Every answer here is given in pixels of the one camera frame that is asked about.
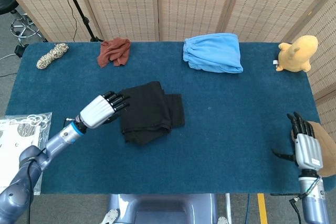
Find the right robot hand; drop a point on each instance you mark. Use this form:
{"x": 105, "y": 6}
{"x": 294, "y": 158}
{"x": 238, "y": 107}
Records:
{"x": 308, "y": 150}

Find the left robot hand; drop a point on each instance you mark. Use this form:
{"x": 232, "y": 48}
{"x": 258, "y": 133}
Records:
{"x": 97, "y": 112}

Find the black trousers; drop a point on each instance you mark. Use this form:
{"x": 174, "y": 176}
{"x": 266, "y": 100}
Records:
{"x": 152, "y": 113}

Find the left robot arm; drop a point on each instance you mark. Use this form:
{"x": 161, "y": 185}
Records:
{"x": 60, "y": 140}

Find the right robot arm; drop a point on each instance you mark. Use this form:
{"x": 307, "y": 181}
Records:
{"x": 312, "y": 203}

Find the rust brown cloth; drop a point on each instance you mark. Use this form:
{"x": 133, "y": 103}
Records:
{"x": 113, "y": 53}

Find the clear plastic bag with papers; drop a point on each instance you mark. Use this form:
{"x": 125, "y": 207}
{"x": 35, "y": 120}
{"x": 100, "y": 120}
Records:
{"x": 15, "y": 134}

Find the yellow plush toy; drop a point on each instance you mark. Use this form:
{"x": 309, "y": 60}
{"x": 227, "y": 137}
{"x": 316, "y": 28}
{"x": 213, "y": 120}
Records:
{"x": 296, "y": 56}

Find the black power adapter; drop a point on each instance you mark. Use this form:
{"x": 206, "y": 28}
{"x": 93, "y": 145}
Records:
{"x": 21, "y": 50}

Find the white table leg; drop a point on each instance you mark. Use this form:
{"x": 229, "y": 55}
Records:
{"x": 228, "y": 208}

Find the blue carpet table cover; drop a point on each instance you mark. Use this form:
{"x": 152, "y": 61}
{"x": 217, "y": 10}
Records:
{"x": 210, "y": 129}

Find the black tripod stand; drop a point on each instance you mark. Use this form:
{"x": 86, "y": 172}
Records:
{"x": 76, "y": 1}

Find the blue robot torso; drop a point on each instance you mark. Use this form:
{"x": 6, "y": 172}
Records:
{"x": 162, "y": 208}

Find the light blue fleece garment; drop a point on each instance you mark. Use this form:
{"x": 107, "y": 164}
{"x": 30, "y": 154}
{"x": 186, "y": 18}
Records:
{"x": 212, "y": 53}

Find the black seat chrome stool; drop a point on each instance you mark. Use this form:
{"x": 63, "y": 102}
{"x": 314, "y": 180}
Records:
{"x": 8, "y": 1}

